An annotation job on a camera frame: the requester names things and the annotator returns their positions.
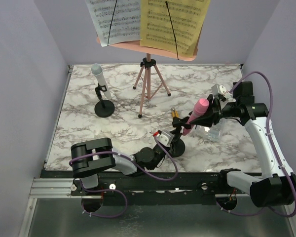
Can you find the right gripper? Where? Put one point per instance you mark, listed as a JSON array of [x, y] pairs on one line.
[[216, 111]]

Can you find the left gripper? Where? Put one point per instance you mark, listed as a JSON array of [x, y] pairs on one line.
[[168, 148]]

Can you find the pink microphone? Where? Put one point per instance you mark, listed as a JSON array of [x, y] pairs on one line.
[[199, 109]]

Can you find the black microphone stand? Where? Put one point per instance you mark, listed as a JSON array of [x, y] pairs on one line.
[[105, 107], [177, 144]]

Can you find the white microphone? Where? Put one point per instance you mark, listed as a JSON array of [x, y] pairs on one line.
[[97, 71]]

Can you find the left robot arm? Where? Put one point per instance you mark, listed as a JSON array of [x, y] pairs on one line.
[[92, 157]]

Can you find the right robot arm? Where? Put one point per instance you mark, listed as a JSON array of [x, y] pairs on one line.
[[254, 117]]

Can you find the clear plastic compartment box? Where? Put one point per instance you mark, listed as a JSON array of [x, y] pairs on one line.
[[213, 133]]

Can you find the yellow utility knife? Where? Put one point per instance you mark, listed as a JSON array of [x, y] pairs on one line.
[[174, 113]]

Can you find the pink tripod music stand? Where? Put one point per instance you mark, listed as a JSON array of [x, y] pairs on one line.
[[147, 64]]

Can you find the yellow sheet music page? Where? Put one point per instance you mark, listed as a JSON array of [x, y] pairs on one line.
[[172, 25]]

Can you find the white sheet music page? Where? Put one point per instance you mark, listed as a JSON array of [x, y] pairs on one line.
[[115, 21]]

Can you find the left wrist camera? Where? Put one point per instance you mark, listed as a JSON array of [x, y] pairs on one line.
[[164, 137]]

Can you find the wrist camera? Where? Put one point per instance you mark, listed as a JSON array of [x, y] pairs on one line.
[[164, 137], [221, 93]]

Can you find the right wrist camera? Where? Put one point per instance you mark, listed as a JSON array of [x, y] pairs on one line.
[[221, 93]]

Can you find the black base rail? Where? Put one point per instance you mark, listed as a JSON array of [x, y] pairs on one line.
[[186, 188]]

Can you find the aluminium frame rail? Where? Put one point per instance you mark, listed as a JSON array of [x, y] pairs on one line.
[[50, 188]]

